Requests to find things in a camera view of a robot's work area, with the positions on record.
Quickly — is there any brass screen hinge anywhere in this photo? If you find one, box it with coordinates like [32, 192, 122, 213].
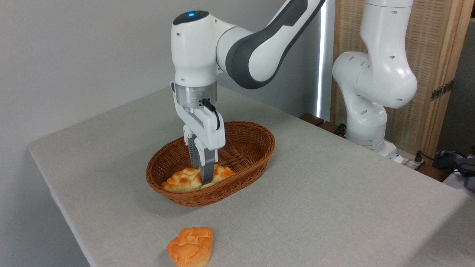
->
[430, 80, 455, 102]

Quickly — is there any small round bread bun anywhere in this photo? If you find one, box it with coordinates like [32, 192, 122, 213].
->
[167, 227, 214, 267]

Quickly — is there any wooden rattan folding screen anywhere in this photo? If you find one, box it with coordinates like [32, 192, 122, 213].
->
[330, 0, 475, 160]

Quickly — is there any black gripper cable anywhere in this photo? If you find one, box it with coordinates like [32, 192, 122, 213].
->
[200, 98, 221, 131]

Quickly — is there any long braided bread loaf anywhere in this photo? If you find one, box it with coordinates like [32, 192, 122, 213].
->
[161, 164, 236, 194]

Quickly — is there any dark brown wooden block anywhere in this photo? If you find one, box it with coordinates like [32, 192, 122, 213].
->
[299, 113, 325, 127]
[318, 121, 346, 137]

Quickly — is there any dark grey bag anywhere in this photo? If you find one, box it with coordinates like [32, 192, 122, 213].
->
[432, 149, 475, 192]

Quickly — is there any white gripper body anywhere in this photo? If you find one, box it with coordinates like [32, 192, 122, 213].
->
[170, 81, 226, 151]

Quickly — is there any brown oval wicker basket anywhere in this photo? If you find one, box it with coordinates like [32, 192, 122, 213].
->
[145, 121, 276, 207]

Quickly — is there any black plug with cable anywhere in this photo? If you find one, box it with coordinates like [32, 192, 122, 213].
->
[413, 150, 475, 173]

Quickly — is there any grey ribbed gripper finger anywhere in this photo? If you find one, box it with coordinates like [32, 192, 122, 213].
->
[194, 137, 219, 185]
[183, 125, 201, 169]

